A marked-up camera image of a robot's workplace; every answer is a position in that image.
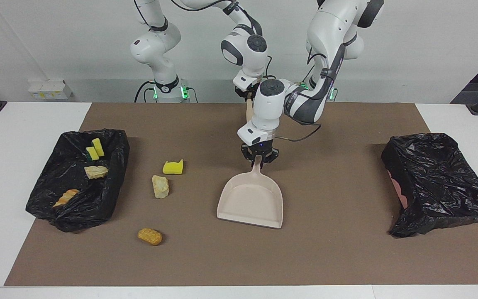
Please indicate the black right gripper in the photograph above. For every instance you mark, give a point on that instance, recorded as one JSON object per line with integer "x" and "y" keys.
{"x": 247, "y": 93}

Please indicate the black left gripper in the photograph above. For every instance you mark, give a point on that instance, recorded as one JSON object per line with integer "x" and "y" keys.
{"x": 259, "y": 150}

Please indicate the beige plastic dustpan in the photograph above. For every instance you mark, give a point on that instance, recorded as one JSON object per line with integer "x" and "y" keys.
{"x": 251, "y": 203}

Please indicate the yellow sponge piece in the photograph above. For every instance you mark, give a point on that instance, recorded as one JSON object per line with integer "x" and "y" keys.
{"x": 92, "y": 153}
{"x": 98, "y": 147}
{"x": 173, "y": 167}

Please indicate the pale bread chunk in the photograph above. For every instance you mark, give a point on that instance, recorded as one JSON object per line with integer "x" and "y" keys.
{"x": 96, "y": 171}
{"x": 160, "y": 187}

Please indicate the brown fried nugget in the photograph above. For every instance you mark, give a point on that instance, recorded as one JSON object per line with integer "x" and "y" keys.
{"x": 149, "y": 236}

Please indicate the striped orange croissant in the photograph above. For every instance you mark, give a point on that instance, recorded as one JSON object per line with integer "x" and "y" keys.
{"x": 67, "y": 197}

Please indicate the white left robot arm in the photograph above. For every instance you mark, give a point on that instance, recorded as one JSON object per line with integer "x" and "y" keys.
{"x": 330, "y": 33}

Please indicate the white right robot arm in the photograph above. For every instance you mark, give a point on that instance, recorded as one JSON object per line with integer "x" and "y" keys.
{"x": 156, "y": 41}

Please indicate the pink plastic bin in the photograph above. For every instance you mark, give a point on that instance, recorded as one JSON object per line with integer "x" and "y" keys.
{"x": 401, "y": 193}

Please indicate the black trash bag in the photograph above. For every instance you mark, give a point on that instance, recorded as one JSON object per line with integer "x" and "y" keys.
{"x": 438, "y": 178}
{"x": 77, "y": 216}

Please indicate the brown table mat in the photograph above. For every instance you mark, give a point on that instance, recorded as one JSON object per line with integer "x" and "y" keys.
{"x": 206, "y": 257}

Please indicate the white power strip box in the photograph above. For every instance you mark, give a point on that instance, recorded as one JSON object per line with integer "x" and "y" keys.
{"x": 50, "y": 89}

